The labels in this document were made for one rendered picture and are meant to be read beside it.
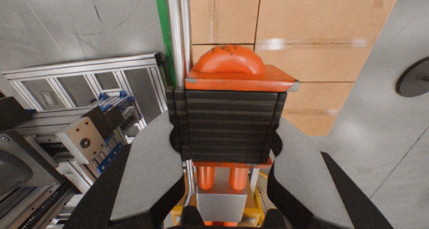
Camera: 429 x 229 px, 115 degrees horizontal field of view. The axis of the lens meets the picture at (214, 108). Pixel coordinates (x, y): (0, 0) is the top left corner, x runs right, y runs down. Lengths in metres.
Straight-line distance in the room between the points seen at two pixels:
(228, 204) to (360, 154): 2.57
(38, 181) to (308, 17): 1.22
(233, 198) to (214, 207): 0.03
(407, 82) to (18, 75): 3.42
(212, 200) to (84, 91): 1.54
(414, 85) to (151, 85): 2.45
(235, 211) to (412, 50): 2.07
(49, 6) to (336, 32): 1.96
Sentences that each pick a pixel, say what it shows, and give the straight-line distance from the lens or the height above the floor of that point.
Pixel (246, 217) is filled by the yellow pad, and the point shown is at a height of 1.09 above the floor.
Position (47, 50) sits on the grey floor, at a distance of 2.00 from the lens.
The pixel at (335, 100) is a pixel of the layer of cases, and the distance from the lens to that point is 1.12.
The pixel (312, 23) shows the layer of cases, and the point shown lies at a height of 0.54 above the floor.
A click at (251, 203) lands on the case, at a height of 0.92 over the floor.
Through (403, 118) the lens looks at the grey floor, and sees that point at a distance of 2.62.
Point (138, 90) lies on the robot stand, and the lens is 1.36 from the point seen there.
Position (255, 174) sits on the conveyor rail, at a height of 0.59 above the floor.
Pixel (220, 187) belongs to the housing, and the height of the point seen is 1.21.
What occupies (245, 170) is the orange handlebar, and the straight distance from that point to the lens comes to 0.17.
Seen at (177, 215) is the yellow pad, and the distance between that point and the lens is 0.58.
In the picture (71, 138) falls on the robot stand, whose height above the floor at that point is 0.99.
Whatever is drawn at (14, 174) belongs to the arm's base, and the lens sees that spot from 0.70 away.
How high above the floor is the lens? 1.31
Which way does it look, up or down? 61 degrees down
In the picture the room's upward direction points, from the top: 179 degrees counter-clockwise
